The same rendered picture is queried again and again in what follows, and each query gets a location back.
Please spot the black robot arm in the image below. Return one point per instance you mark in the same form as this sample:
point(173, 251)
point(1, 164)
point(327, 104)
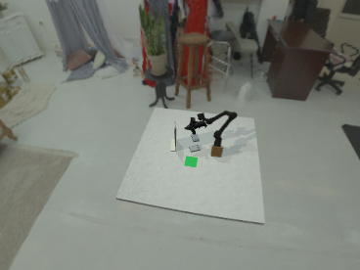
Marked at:
point(218, 133)

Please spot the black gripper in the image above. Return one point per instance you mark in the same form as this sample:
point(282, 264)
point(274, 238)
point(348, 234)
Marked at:
point(193, 125)

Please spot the green square zone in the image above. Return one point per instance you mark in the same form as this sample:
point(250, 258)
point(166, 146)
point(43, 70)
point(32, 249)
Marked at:
point(191, 161)

